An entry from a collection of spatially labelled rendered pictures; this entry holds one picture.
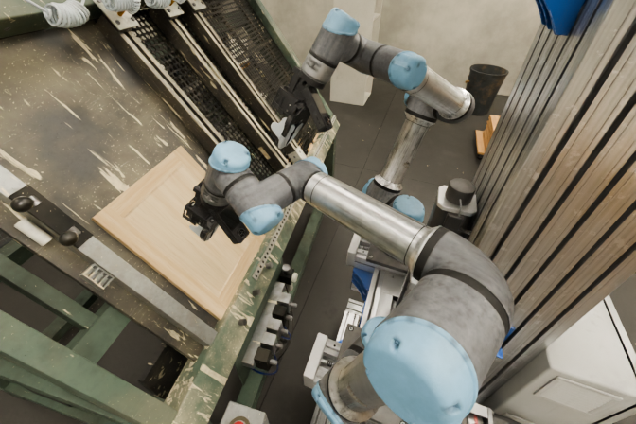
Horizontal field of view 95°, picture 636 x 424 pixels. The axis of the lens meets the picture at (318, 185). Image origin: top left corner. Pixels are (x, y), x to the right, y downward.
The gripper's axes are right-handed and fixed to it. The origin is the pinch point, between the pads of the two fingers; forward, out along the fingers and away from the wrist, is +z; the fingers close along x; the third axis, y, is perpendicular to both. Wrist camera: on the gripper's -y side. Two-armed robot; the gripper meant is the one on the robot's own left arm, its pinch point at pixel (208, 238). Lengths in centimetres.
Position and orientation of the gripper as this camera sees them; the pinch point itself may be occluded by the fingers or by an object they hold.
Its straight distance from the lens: 88.8
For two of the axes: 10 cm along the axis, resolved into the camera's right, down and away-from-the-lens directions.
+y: -8.2, -5.8, -0.5
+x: -3.7, 5.8, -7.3
